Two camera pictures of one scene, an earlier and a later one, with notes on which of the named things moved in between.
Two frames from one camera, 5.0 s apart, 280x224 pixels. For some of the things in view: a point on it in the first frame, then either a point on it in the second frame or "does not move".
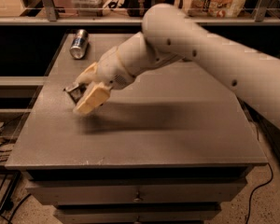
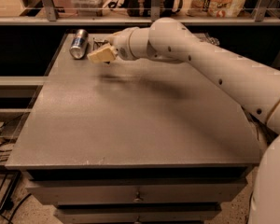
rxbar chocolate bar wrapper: x=76 y=91 to x=98 y=43
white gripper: x=111 y=68 to x=120 y=44
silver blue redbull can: x=79 y=43 does not move
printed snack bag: x=217 y=1 does not move
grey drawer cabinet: x=165 y=148 does not move
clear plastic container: x=88 y=1 does not move
